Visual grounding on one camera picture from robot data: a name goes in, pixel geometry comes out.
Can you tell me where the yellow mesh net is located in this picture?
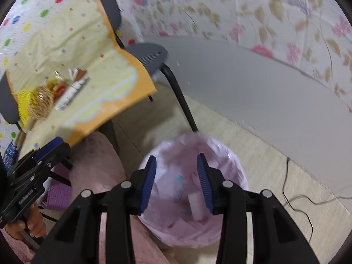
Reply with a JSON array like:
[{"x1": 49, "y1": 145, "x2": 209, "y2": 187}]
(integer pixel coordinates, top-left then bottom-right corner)
[{"x1": 12, "y1": 89, "x2": 32, "y2": 129}]

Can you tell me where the white brown napkin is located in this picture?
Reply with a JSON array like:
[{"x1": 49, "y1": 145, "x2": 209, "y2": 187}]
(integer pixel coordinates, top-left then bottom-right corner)
[{"x1": 54, "y1": 76, "x2": 90, "y2": 111}]

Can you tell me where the clear plastic wrapper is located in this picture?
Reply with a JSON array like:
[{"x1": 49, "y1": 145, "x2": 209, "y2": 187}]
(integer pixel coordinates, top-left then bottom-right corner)
[{"x1": 45, "y1": 71, "x2": 69, "y2": 91}]

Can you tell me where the brown paper scrap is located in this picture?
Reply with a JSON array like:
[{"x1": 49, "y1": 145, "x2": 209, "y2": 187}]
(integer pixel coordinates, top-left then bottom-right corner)
[{"x1": 73, "y1": 69, "x2": 86, "y2": 82}]

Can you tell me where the red orange snack wrapper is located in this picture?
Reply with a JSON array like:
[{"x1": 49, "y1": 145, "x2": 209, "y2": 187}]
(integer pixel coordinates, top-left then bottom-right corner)
[{"x1": 53, "y1": 83, "x2": 67, "y2": 99}]

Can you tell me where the pink lined trash bin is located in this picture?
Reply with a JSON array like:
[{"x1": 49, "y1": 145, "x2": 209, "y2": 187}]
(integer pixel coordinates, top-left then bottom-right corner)
[{"x1": 139, "y1": 132, "x2": 249, "y2": 249}]

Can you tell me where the person's left hand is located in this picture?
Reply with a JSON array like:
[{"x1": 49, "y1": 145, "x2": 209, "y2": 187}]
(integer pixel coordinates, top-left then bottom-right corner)
[{"x1": 5, "y1": 203, "x2": 47, "y2": 240}]

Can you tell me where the white foam block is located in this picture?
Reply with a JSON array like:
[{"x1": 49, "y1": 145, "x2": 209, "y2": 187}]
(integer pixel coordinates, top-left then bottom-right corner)
[{"x1": 188, "y1": 192, "x2": 209, "y2": 221}]

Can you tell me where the yellow striped seat cover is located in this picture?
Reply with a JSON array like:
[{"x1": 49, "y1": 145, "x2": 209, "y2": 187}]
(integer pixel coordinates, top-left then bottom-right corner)
[{"x1": 6, "y1": 0, "x2": 156, "y2": 154}]

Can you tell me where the grey black chair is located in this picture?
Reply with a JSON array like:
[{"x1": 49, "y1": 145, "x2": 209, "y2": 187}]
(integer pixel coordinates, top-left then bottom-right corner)
[{"x1": 93, "y1": 0, "x2": 199, "y2": 154}]

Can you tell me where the black floor cable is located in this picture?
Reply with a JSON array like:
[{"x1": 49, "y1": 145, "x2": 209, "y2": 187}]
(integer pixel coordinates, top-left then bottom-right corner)
[{"x1": 282, "y1": 157, "x2": 352, "y2": 244}]

